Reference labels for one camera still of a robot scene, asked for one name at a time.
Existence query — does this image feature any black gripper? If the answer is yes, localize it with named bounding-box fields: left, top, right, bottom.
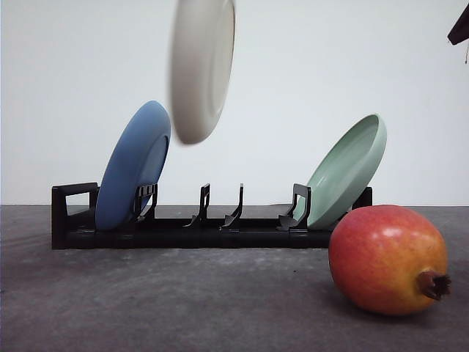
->
left=447, top=4, right=469, bottom=45

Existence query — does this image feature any red yellow pomegranate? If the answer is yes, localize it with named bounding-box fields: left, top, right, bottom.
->
left=328, top=205, right=451, bottom=315

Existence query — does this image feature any white plate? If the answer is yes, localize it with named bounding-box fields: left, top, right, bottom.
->
left=170, top=0, right=236, bottom=144

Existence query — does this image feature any green plate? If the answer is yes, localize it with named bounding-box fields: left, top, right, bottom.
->
left=295, top=114, right=387, bottom=229

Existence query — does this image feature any blue plate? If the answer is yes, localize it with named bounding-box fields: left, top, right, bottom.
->
left=95, top=100, right=171, bottom=230

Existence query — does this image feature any black plate rack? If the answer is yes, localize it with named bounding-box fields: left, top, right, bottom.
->
left=51, top=183, right=372, bottom=250

